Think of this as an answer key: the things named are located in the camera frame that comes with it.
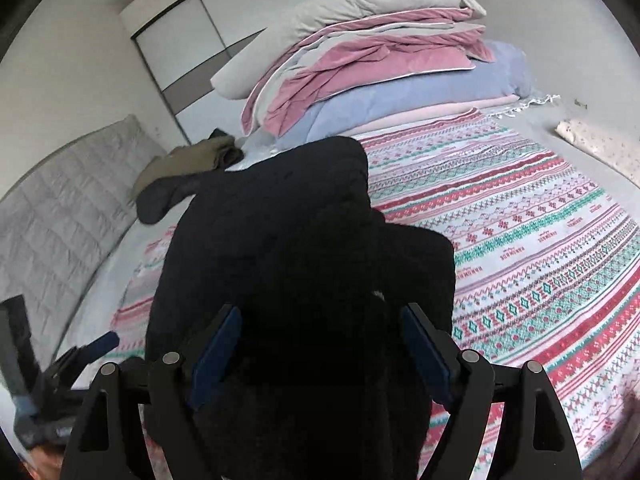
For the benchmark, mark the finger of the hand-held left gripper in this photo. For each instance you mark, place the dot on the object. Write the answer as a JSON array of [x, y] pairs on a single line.
[[97, 347]]

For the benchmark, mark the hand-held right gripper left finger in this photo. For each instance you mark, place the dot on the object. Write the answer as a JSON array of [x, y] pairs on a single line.
[[215, 360]]

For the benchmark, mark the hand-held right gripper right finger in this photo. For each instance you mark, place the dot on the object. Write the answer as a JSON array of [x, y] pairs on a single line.
[[425, 350]]

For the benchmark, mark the black quilted coat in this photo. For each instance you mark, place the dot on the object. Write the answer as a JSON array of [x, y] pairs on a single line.
[[300, 260]]

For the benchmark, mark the patterned bed sheet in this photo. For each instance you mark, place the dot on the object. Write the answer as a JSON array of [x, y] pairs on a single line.
[[525, 260]]

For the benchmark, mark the grey quilted headboard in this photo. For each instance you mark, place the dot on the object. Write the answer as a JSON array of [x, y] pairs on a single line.
[[60, 210]]

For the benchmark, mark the olive and navy garment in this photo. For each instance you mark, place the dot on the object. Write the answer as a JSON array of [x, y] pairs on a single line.
[[190, 160]]

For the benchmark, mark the pale pink fringed blanket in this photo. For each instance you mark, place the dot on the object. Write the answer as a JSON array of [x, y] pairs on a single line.
[[450, 112]]

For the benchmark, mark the light blue quilt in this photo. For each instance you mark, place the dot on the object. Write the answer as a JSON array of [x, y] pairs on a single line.
[[400, 95]]

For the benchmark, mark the floral white cloth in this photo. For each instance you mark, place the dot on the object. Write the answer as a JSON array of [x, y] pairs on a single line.
[[605, 147]]

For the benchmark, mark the pink quilt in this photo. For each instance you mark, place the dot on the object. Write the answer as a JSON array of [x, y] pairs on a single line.
[[350, 55]]

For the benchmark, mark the white wardrobe with grey stripe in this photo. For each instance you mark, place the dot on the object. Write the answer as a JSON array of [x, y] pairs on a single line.
[[190, 35]]

